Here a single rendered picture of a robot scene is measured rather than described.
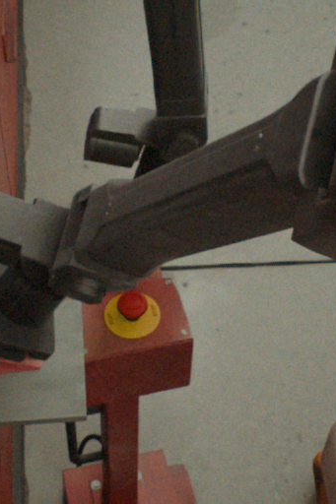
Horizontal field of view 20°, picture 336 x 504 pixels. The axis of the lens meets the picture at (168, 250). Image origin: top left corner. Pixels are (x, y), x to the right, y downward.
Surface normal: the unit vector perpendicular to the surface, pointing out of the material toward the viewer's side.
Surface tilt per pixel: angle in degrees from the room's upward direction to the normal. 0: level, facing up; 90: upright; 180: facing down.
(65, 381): 0
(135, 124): 12
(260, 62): 0
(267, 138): 63
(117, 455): 90
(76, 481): 0
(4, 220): 37
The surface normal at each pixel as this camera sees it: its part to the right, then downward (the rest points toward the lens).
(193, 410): 0.03, -0.62
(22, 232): 0.40, -0.13
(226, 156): -0.87, -0.32
